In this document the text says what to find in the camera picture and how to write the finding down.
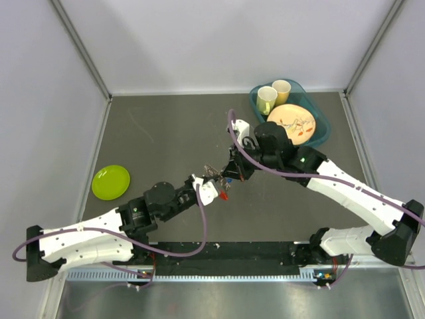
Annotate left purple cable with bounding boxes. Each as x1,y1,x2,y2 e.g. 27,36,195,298
12,184,209,290

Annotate yellow mug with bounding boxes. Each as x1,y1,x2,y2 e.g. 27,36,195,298
272,80,292,106

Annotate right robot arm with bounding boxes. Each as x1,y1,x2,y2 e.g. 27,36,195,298
223,120,424,267

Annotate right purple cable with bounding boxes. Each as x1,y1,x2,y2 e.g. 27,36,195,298
226,108,425,270

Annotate metal keyring cluster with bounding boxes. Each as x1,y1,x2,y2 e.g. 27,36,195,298
204,164,222,178

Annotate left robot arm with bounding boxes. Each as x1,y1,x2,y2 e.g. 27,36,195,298
25,175,218,282

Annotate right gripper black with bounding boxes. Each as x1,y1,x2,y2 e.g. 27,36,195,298
221,138,280,182

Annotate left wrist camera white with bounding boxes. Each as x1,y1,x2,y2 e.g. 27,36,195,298
191,174,219,206

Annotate purple cable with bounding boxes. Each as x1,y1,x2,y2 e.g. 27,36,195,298
12,184,209,290
226,108,425,270

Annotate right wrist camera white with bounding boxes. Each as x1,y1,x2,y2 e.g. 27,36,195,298
226,119,250,146

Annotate green plastic plate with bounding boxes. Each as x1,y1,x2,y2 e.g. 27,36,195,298
91,165,131,201

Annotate cream painted plate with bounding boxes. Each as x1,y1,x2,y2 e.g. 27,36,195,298
267,104,316,146

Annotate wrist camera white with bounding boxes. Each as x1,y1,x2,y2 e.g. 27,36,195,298
226,119,250,146
191,174,219,206

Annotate red handled metal key holder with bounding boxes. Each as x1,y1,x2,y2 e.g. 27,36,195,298
218,190,228,201

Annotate pale green mug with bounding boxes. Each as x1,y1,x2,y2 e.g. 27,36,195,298
256,86,278,116

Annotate teal plastic tray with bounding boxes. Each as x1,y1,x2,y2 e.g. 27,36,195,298
248,78,331,148

